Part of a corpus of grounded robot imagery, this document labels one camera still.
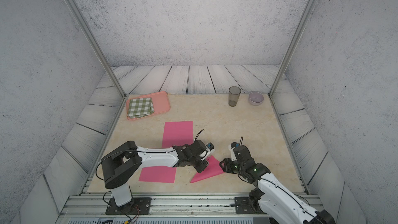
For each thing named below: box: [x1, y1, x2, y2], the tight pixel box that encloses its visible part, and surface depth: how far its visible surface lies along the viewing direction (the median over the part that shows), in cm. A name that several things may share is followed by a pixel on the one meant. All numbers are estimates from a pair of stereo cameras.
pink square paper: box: [190, 155, 225, 184], surface depth 83 cm
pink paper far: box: [161, 120, 194, 148], surface depth 104 cm
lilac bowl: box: [248, 91, 265, 106], surface depth 116 cm
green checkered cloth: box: [127, 97, 155, 119], surface depth 114 cm
